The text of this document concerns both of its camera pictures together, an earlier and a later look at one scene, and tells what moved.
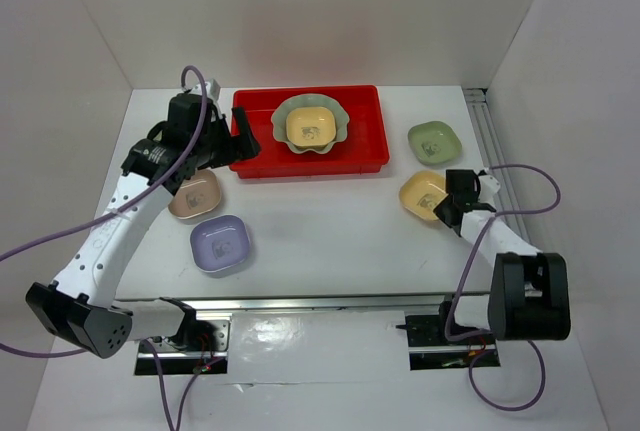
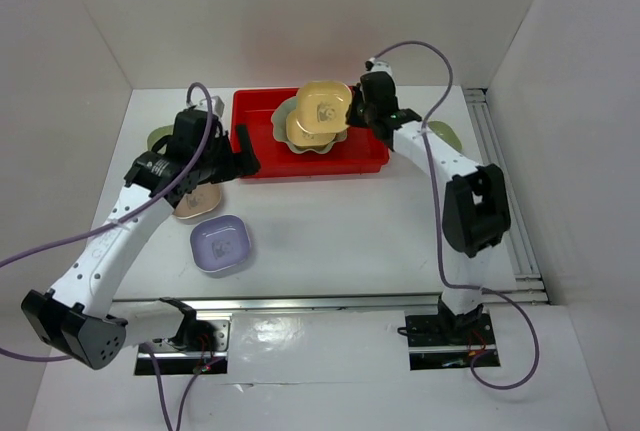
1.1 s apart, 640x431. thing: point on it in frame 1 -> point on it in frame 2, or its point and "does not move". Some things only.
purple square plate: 220,242 does not move
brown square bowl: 196,196 does not move
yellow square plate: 422,191 -> 322,106
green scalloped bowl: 341,118 -> 279,121
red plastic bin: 364,152 does not move
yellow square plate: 311,127 does not move
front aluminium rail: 391,303 does not move
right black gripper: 439,211 -> 352,114
